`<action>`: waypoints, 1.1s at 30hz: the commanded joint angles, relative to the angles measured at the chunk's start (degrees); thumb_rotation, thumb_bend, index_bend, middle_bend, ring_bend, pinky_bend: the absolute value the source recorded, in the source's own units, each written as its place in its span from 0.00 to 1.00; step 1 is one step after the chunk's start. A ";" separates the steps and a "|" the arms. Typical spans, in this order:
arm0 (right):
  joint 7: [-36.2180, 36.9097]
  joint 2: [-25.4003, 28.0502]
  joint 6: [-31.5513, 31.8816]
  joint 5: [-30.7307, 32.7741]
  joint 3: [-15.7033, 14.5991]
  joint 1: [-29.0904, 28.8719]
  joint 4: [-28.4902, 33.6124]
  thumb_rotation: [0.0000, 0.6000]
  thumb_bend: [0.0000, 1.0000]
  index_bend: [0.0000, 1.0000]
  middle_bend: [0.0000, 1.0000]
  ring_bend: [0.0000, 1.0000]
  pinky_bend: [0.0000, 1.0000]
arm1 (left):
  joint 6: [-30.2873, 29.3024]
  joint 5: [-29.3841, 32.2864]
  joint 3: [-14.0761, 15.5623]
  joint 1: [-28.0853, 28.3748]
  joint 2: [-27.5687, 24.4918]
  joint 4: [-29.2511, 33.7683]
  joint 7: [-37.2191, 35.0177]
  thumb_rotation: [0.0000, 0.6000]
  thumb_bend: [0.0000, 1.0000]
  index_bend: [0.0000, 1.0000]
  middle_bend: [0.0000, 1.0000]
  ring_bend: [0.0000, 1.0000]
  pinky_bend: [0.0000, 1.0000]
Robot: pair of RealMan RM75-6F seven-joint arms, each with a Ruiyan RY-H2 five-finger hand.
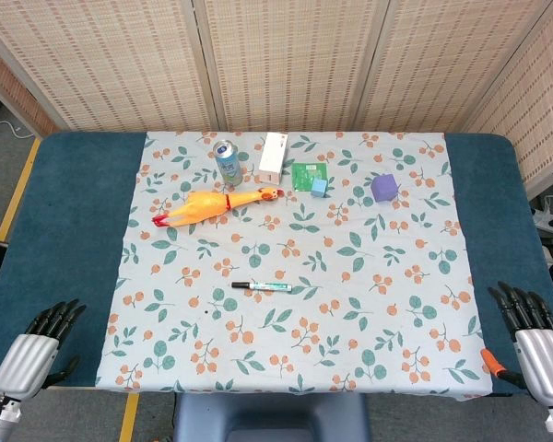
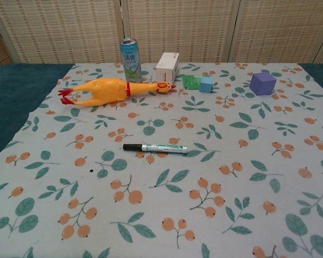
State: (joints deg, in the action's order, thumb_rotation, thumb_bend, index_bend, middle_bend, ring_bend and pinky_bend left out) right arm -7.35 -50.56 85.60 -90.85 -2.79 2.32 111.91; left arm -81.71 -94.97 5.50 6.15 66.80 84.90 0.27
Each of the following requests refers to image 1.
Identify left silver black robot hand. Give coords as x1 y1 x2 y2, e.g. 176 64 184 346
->
0 298 88 401

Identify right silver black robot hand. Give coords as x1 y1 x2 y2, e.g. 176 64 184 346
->
481 281 553 410

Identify white green marker body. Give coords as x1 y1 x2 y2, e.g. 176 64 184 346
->
248 281 293 295

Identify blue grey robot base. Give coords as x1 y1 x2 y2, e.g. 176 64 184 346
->
171 392 371 442

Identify dark blue table cover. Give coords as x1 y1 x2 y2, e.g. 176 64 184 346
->
0 131 553 398

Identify white metal stand base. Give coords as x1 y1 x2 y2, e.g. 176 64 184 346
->
531 168 553 239

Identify purple cube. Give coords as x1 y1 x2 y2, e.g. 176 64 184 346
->
370 172 400 204

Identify yellow rubber chicken toy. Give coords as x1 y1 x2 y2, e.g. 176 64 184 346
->
151 185 285 228

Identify floral print tablecloth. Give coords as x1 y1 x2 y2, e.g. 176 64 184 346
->
94 131 494 400

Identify woven bamboo screen panel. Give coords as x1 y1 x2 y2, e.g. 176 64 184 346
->
192 0 392 134
0 0 221 134
0 36 60 139
353 0 553 134
463 0 553 200

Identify light blue drink can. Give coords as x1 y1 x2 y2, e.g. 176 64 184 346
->
212 139 244 188

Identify green flat packet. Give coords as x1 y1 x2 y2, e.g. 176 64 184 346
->
290 161 329 192

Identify white cardboard box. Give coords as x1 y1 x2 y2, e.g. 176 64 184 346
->
257 132 289 186

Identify white floor cable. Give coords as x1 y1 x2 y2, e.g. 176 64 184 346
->
0 119 34 139

